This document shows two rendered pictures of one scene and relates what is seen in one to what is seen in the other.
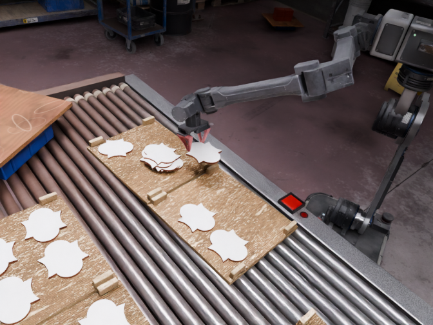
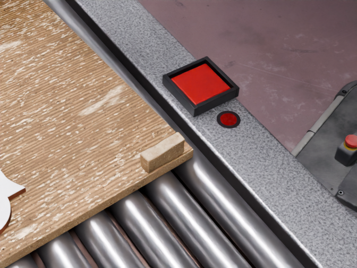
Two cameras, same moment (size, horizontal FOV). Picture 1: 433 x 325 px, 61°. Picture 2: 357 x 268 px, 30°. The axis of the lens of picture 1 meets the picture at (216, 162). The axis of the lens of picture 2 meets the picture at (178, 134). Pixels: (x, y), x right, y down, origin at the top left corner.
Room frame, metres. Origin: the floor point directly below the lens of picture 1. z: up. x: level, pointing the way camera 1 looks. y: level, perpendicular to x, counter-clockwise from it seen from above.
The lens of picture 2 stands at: (0.37, -0.37, 1.56)
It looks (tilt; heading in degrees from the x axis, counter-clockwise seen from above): 49 degrees down; 8
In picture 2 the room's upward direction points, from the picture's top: 4 degrees clockwise
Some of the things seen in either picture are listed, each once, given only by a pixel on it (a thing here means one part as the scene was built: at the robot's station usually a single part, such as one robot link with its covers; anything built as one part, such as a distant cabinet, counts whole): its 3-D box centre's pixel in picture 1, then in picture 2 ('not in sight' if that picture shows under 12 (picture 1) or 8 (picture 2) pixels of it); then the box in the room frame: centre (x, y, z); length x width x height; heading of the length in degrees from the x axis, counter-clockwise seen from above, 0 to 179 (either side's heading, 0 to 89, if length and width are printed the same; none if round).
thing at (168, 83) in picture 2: (291, 202); (200, 85); (1.03, -0.31, 0.92); 0.08 x 0.08 x 0.02; 45
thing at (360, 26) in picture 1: (359, 35); not in sight; (1.43, -0.47, 1.45); 0.09 x 0.08 x 0.12; 64
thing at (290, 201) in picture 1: (291, 203); (200, 86); (1.03, -0.31, 0.92); 0.06 x 0.06 x 0.01; 45
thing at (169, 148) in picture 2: (290, 227); (163, 152); (0.88, -0.28, 0.95); 0.06 x 0.02 x 0.03; 139
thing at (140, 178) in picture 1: (151, 157); not in sight; (1.18, 0.27, 0.93); 0.41 x 0.35 x 0.02; 50
